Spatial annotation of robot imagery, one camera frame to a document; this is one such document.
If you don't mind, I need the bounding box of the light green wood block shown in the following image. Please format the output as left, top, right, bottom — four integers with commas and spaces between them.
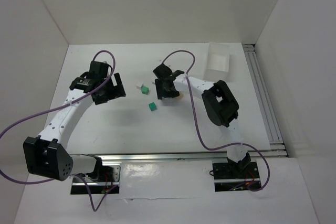
141, 86, 149, 95

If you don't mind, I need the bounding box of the dark green wood block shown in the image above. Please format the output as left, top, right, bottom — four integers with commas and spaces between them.
149, 102, 157, 111

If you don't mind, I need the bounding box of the white plastic bin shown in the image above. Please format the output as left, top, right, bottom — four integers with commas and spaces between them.
203, 42, 230, 82

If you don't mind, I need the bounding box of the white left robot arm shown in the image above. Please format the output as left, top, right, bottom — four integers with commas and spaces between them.
23, 61, 126, 181

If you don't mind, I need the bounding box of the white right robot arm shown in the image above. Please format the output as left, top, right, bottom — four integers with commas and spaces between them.
153, 63, 251, 174

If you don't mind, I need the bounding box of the white lettered wood block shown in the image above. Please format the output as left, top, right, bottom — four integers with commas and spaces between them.
136, 83, 143, 89

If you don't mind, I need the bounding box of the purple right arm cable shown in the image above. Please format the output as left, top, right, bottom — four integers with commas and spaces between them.
156, 50, 271, 192

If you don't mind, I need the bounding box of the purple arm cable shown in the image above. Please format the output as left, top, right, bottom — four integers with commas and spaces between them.
156, 50, 271, 192
0, 50, 117, 212

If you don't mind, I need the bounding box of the aluminium front rail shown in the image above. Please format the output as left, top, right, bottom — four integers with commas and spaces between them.
62, 150, 288, 163

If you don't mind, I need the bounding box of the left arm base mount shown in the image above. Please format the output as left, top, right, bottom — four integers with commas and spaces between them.
70, 163, 121, 195

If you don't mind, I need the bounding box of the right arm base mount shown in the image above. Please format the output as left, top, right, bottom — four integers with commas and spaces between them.
209, 162, 261, 192

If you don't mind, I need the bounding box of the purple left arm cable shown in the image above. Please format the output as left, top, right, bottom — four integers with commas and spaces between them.
0, 50, 117, 212

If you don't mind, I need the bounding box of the aluminium side rail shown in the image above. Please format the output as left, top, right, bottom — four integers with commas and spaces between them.
242, 44, 288, 157

